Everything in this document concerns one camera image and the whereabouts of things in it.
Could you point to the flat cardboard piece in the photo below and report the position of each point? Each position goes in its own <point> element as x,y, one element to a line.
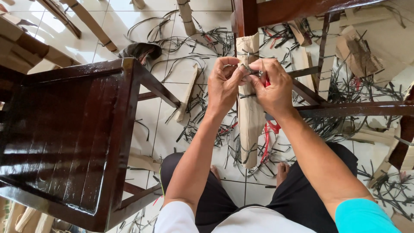
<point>144,161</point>

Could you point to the heap of torn cardboard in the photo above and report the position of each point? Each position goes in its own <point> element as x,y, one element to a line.
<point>372,42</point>

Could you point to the person's right hand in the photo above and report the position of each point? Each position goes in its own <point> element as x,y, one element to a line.
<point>276,89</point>

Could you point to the long cardboard strip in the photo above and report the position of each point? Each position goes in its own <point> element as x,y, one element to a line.
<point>187,93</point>

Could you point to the black shorts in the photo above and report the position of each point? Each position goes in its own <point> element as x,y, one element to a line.
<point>216,200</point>

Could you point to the person's left hand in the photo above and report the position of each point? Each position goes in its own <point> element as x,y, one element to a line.
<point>221,89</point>

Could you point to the cardboard wrap on chair leg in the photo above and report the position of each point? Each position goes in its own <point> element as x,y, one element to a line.
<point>250,129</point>

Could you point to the cardboard-wrapped chair leg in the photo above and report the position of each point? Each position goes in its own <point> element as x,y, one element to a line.
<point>60,16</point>
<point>92,24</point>
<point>187,16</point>

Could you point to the white and turquoise shirt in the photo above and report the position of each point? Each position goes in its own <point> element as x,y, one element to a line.
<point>258,221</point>

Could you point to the dark crumpled cloth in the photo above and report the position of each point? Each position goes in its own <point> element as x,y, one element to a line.
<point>140,50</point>

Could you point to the bundle of cardboard-wrapped parts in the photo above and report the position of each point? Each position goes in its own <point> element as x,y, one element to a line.
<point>26,218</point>

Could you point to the person's foot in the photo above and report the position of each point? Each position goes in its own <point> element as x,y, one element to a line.
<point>215,173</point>
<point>282,173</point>

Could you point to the glossy dark wooden chair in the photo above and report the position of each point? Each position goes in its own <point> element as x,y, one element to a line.
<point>64,136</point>

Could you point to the person's right foot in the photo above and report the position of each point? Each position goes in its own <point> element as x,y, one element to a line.
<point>282,173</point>

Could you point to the cardboard-wrapped chair slat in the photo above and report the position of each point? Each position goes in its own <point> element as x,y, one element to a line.
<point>328,64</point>

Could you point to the cardboard-wrapped wooden furniture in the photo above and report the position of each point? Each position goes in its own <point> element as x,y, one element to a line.
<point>26,47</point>

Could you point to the dark wooden chair frame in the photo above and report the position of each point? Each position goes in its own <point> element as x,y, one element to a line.
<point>291,11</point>

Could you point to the person's left foot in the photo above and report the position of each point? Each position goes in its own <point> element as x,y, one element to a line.
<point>215,173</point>

